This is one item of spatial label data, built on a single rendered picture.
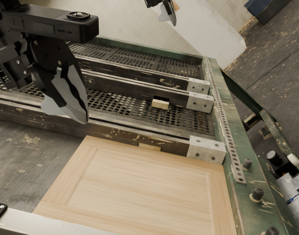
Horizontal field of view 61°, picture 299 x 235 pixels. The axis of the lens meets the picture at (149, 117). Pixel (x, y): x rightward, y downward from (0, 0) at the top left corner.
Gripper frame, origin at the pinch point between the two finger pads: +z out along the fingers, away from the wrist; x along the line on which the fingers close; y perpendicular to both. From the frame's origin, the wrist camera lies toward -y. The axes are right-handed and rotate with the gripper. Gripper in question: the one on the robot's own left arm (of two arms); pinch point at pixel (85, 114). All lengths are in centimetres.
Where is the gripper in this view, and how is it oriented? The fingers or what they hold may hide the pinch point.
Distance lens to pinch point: 42.1
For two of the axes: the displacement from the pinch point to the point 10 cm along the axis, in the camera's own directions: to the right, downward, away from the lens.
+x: -2.5, 5.4, -8.0
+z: 3.9, 8.1, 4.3
